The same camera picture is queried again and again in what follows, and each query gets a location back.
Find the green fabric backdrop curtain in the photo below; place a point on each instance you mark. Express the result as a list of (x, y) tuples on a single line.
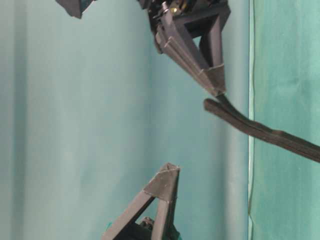
[(90, 111)]

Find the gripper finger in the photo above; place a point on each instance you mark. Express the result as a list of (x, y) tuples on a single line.
[(205, 28), (175, 41), (123, 228), (166, 188)]

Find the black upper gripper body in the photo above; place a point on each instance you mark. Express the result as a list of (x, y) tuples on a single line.
[(156, 8)]

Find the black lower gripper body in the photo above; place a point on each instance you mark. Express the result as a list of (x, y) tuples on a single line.
[(143, 230)]

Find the upper black wrist camera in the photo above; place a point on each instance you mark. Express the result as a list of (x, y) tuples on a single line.
[(75, 8)]

